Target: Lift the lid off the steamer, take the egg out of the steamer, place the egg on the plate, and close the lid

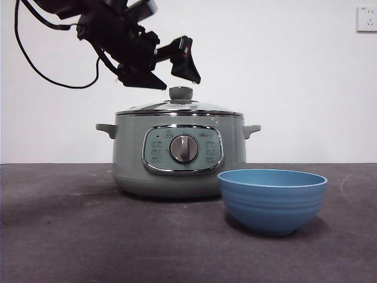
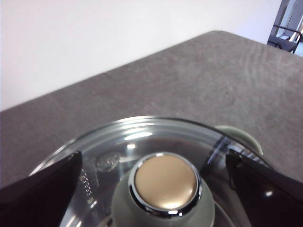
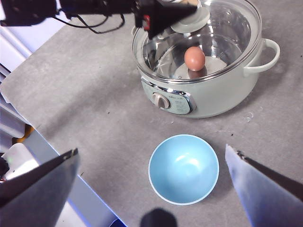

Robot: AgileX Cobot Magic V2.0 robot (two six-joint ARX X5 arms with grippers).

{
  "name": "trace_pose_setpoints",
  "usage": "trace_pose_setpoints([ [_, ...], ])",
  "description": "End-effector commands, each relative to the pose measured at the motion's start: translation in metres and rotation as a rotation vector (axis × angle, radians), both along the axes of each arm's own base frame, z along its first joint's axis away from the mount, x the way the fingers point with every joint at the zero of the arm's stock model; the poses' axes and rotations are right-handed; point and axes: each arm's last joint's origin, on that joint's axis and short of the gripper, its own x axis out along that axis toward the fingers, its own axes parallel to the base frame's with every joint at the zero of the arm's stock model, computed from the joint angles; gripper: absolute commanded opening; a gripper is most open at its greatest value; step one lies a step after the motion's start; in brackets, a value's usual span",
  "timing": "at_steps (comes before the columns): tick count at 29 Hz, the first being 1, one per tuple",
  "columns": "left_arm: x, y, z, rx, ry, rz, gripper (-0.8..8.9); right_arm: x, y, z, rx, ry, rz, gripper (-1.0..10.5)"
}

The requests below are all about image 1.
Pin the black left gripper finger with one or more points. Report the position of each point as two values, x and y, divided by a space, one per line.
140 78
184 65

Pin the glass lid with green knob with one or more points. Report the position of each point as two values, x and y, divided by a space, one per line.
180 94

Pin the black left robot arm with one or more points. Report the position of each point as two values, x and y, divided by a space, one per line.
117 35

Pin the pale green electric steamer pot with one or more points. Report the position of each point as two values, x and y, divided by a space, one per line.
131 165

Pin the blue ribbed bowl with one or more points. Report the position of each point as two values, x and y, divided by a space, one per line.
272 206

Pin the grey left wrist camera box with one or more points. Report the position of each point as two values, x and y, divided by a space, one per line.
145 9

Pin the white wall socket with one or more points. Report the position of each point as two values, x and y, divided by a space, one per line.
368 19

